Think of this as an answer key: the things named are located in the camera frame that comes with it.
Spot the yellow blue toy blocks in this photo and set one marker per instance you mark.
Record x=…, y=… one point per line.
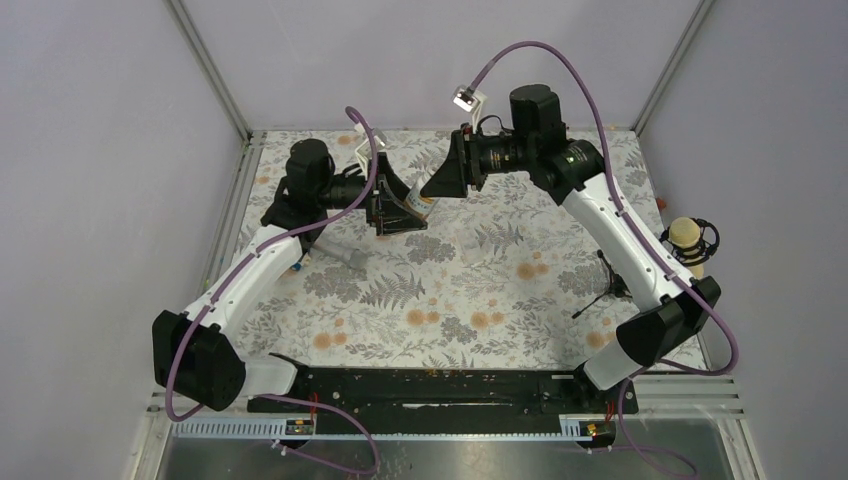
x=302, y=263

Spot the floral patterned table mat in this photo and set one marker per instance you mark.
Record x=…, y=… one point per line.
x=417, y=304

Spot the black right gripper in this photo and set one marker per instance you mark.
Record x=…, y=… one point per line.
x=463, y=166

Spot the slotted metal cable duct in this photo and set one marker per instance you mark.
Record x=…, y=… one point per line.
x=298, y=428

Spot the beige foam microphone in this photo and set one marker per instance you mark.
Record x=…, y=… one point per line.
x=693, y=242

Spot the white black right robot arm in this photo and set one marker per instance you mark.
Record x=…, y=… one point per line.
x=672, y=303

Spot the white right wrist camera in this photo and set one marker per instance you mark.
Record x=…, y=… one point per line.
x=472, y=102

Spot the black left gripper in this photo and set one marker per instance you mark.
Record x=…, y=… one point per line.
x=392, y=218

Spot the white orange pill bottle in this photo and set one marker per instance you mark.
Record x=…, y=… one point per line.
x=419, y=204

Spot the grey cylindrical tool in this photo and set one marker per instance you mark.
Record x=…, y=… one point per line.
x=351, y=257

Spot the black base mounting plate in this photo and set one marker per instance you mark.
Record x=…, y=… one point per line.
x=446, y=400

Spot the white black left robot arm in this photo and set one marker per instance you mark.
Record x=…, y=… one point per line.
x=193, y=350

